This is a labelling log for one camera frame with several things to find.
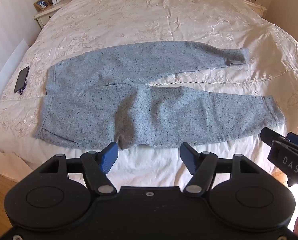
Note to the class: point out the grey speckled pants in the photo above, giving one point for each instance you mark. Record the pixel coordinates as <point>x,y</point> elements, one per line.
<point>144,105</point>

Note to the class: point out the black smartphone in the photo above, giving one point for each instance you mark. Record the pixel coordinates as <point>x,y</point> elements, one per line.
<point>22,80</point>

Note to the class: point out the white embroidered bedspread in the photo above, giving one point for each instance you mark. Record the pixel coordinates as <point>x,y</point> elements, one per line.
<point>149,25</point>

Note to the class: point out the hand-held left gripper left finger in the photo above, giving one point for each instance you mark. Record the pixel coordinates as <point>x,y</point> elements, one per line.
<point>110,158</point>

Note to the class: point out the white alarm clock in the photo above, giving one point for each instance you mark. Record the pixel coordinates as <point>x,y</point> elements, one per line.
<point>56,0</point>

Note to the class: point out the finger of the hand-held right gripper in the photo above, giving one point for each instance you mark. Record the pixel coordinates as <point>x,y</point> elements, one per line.
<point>269,135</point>
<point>297,140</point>

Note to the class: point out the cream nightstand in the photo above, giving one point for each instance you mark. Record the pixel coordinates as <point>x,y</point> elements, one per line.
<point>256,7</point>
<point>49,13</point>

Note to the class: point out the wooden picture frame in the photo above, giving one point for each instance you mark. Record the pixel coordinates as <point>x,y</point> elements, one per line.
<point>41,5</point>

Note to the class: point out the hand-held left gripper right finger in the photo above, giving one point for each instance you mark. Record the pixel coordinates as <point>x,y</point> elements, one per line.
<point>189,161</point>

